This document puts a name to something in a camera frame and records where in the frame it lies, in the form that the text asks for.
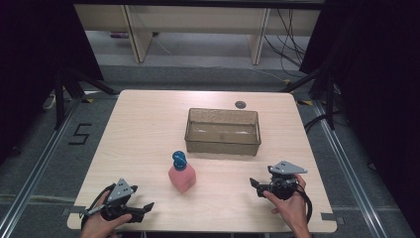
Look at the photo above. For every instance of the metal floor rail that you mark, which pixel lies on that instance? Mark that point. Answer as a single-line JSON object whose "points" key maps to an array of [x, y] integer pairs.
{"points": [[346, 172], [39, 165]]}

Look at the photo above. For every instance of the person's left hand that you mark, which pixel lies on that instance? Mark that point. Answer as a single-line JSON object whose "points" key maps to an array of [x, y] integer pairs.
{"points": [[99, 226]]}

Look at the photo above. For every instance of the black metal stand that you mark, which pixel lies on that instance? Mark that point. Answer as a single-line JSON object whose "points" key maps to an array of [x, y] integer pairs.
{"points": [[60, 99], [328, 99]]}

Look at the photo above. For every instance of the grey tape strip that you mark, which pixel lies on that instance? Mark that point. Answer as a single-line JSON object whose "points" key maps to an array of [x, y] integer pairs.
{"points": [[332, 218], [74, 210]]}

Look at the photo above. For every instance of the yellow black tape piece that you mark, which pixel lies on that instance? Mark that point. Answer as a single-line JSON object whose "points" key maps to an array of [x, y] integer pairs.
{"points": [[87, 100], [305, 102]]}

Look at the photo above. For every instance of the person's right hand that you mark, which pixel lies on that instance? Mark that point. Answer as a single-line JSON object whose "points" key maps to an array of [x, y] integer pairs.
{"points": [[292, 211]]}

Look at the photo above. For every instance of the black curtain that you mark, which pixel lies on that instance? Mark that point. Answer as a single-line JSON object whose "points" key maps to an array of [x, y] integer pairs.
{"points": [[39, 66], [373, 82]]}

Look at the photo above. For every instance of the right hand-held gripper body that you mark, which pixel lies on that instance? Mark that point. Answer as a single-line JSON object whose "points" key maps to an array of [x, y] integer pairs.
{"points": [[284, 185]]}

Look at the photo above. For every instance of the black tape floor mark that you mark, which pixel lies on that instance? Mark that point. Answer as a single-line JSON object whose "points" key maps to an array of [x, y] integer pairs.
{"points": [[80, 134]]}

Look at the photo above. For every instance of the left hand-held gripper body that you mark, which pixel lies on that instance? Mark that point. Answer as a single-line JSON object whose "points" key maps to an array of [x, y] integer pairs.
{"points": [[120, 191]]}

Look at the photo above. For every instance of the white shelf unit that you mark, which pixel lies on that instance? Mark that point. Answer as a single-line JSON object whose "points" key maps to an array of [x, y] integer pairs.
{"points": [[198, 26]]}

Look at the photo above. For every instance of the pink bottle with blue pump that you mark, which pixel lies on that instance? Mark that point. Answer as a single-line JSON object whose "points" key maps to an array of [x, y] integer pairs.
{"points": [[181, 175]]}

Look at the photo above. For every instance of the clear plastic storage bin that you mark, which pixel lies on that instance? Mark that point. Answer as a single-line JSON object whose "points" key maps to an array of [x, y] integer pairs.
{"points": [[223, 137]]}

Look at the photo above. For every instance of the dark round table grommet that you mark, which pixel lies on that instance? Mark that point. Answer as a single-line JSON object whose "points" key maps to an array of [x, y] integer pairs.
{"points": [[240, 104]]}

